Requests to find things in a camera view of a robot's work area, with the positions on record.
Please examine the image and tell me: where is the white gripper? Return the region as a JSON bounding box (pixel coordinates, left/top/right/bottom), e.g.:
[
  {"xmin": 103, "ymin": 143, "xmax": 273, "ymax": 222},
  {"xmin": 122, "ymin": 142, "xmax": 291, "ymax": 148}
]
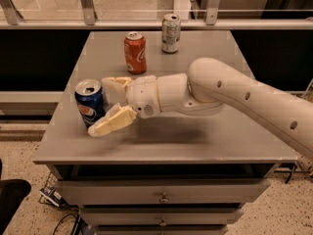
[{"xmin": 88, "ymin": 75, "xmax": 160, "ymax": 137}]

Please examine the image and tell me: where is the blue Pepsi can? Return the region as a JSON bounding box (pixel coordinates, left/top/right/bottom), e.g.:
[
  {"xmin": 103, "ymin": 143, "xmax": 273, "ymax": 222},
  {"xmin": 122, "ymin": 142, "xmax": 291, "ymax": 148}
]
[{"xmin": 74, "ymin": 78, "xmax": 109, "ymax": 127}]

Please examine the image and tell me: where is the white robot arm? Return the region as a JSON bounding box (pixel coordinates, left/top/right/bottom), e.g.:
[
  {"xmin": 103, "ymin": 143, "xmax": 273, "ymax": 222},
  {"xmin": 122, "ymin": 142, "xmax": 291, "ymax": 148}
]
[{"xmin": 88, "ymin": 58, "xmax": 313, "ymax": 160}]

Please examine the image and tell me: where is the red Coca-Cola can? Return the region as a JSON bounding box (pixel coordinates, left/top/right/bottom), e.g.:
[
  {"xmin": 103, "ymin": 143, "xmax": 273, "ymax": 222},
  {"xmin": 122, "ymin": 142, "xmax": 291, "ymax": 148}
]
[{"xmin": 124, "ymin": 31, "xmax": 147, "ymax": 74}]

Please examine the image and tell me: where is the silver green soda can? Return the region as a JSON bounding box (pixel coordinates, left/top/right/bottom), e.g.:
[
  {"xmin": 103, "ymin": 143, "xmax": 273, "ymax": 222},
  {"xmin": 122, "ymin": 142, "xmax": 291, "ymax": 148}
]
[{"xmin": 161, "ymin": 14, "xmax": 181, "ymax": 53}]

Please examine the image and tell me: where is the grey drawer cabinet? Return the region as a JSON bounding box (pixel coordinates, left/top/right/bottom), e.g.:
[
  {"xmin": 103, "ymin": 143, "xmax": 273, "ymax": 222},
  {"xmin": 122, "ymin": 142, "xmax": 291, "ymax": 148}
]
[{"xmin": 32, "ymin": 30, "xmax": 298, "ymax": 235}]

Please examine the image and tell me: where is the top grey drawer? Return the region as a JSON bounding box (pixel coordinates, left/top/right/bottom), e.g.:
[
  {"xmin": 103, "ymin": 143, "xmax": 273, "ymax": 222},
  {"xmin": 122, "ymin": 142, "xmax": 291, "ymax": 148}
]
[{"xmin": 55, "ymin": 179, "xmax": 270, "ymax": 206}]

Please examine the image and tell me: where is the grey drawer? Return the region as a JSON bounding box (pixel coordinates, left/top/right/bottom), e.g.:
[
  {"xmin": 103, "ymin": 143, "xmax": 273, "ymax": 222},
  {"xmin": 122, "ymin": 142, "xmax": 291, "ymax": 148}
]
[
  {"xmin": 55, "ymin": 179, "xmax": 270, "ymax": 206},
  {"xmin": 96, "ymin": 225, "xmax": 228, "ymax": 235},
  {"xmin": 80, "ymin": 208, "xmax": 243, "ymax": 226}
]

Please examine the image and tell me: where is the middle grey drawer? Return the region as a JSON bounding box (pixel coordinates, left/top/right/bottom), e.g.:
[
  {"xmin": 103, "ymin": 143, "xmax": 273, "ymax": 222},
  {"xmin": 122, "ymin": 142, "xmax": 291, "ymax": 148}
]
[{"xmin": 80, "ymin": 208, "xmax": 243, "ymax": 226}]

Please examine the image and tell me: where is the bottom grey drawer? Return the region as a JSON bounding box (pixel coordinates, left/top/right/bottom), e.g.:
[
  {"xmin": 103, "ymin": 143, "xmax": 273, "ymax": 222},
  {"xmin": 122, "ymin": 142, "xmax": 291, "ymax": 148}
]
[{"xmin": 96, "ymin": 225, "xmax": 228, "ymax": 235}]

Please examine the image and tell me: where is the metal window railing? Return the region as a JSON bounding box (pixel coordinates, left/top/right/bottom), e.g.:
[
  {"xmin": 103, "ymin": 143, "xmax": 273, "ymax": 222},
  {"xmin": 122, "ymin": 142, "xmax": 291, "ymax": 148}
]
[{"xmin": 0, "ymin": 0, "xmax": 313, "ymax": 30}]

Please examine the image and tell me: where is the wire basket with box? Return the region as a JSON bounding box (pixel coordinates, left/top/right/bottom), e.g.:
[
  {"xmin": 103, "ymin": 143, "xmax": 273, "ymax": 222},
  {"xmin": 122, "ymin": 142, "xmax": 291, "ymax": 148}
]
[{"xmin": 39, "ymin": 173, "xmax": 66, "ymax": 208}]

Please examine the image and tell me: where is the black floor cable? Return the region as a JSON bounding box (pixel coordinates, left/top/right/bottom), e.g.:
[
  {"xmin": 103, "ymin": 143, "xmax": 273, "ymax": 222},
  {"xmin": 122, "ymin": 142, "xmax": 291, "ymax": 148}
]
[{"xmin": 52, "ymin": 212, "xmax": 86, "ymax": 235}]

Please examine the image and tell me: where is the yellow metal frame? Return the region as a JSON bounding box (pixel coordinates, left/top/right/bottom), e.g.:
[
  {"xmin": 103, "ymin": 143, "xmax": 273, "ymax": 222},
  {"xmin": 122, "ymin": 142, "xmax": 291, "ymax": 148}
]
[{"xmin": 301, "ymin": 78, "xmax": 313, "ymax": 103}]

